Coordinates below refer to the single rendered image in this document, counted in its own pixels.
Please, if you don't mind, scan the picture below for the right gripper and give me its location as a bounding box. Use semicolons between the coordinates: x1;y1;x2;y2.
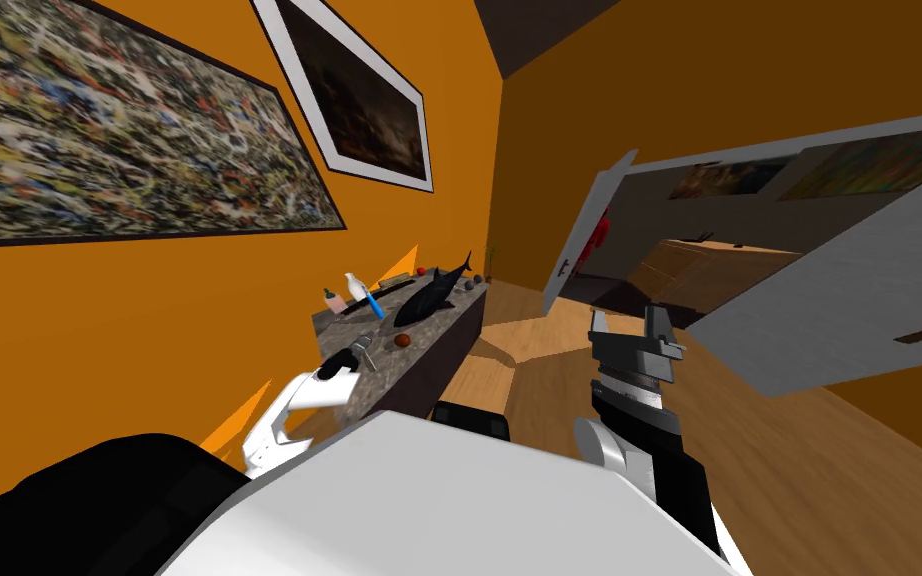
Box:
588;303;687;382

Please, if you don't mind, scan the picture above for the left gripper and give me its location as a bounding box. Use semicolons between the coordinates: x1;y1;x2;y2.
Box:
348;333;380;374

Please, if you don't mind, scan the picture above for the stone-topped dark sideboard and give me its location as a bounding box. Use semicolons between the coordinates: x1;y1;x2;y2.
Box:
312;249;489;431

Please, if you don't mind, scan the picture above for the wooden cabinet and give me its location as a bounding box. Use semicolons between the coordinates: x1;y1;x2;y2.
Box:
627;238;804;315

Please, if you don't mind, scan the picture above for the red object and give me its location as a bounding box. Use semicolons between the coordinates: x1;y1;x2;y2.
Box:
579;209;613;267

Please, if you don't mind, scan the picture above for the narrow grey door leaf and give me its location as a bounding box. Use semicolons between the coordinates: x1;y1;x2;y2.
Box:
540;147;640;318

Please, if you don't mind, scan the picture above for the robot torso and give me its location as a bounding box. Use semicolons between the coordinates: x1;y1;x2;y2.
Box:
155;399;744;576

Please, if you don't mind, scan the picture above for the large grey door leaf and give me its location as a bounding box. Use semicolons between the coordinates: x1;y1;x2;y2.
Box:
683;165;922;399

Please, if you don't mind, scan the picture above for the large multicolour abstract painting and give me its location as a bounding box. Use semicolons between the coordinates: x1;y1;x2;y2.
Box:
0;0;348;251

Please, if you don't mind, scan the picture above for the dark brownish wall picture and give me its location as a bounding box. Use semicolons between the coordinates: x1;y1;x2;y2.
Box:
667;158;792;201

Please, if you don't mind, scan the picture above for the dark picture with white frame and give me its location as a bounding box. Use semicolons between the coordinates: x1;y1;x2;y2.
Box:
249;0;436;195

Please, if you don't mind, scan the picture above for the green and yellow wall picture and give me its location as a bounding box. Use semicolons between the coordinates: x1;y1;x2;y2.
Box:
779;122;922;202

